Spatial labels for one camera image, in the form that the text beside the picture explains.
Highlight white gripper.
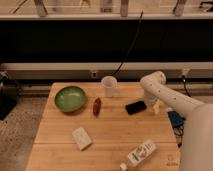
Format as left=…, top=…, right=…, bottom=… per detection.
left=144, top=91, right=160, bottom=115

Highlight black eraser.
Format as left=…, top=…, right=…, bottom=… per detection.
left=125, top=101, right=147, bottom=115

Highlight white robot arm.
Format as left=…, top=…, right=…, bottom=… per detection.
left=140, top=71, right=213, bottom=171

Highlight white sponge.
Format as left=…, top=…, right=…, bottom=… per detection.
left=72, top=127, right=92, bottom=150

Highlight blue box beside table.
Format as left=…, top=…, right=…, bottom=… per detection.
left=168, top=111, right=184, bottom=128

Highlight white plastic cup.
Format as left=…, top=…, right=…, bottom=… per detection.
left=101, top=76, right=117, bottom=97

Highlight white plastic bottle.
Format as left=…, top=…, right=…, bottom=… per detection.
left=120, top=140, right=157, bottom=171

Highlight red brown toy object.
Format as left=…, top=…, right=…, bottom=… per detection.
left=93, top=98, right=101, bottom=117

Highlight green ceramic bowl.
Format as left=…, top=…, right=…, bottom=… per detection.
left=54, top=86, right=86, bottom=113

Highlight black cables beside table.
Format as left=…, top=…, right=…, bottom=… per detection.
left=173, top=75, right=193, bottom=148

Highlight black hanging cable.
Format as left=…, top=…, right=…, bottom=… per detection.
left=110, top=9, right=145, bottom=77

